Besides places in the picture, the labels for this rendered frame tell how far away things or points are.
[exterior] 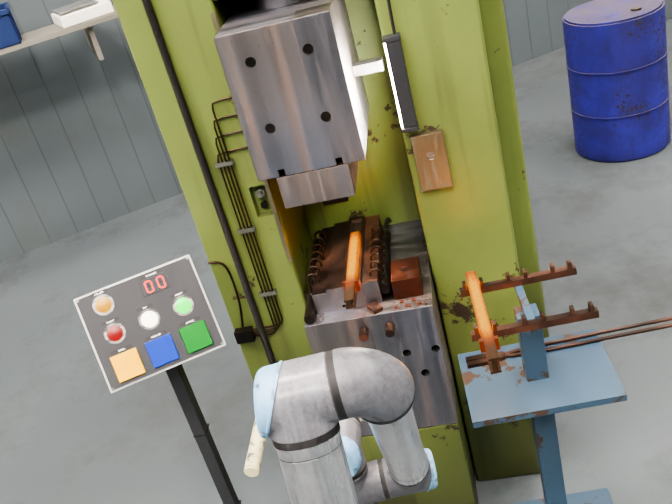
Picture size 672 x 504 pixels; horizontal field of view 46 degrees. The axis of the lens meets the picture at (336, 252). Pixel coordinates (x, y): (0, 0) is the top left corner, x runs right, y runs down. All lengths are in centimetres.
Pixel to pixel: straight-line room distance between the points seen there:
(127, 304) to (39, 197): 380
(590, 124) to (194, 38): 321
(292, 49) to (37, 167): 410
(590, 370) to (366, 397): 109
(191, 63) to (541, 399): 130
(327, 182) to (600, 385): 90
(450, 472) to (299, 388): 145
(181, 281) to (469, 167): 88
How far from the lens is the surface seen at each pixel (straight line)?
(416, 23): 214
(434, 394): 245
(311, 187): 215
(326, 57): 202
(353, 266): 235
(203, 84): 224
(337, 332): 232
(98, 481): 363
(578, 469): 301
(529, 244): 293
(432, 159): 224
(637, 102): 491
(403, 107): 217
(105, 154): 597
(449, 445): 259
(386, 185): 267
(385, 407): 131
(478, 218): 235
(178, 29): 221
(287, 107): 207
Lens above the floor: 216
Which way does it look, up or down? 28 degrees down
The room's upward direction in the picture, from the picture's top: 16 degrees counter-clockwise
